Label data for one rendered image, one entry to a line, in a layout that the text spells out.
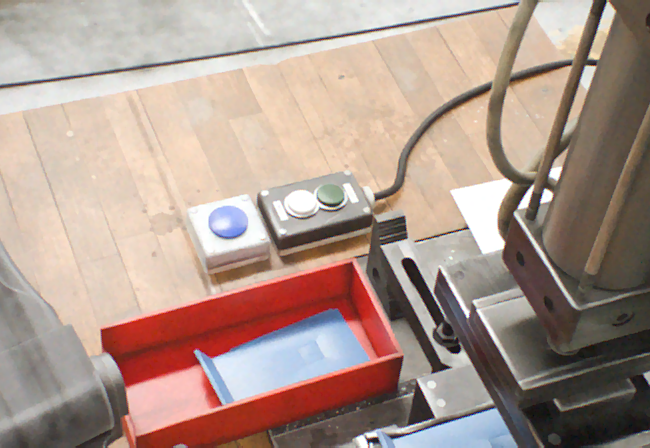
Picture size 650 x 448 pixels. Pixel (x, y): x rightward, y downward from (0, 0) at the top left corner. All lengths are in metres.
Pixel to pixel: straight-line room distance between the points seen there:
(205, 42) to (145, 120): 1.43
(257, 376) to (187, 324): 0.08
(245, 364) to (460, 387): 0.21
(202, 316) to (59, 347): 0.43
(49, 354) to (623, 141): 0.36
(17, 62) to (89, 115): 1.38
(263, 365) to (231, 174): 0.25
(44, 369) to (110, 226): 0.55
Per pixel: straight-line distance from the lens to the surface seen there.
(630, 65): 0.74
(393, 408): 1.22
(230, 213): 1.30
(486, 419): 1.13
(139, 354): 1.24
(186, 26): 2.90
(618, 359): 0.95
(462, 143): 1.45
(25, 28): 2.90
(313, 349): 1.24
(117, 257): 1.32
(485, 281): 1.02
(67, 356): 0.81
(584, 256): 0.84
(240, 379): 1.22
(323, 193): 1.32
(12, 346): 0.81
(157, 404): 1.21
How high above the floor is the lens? 1.93
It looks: 50 degrees down
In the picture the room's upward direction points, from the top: 7 degrees clockwise
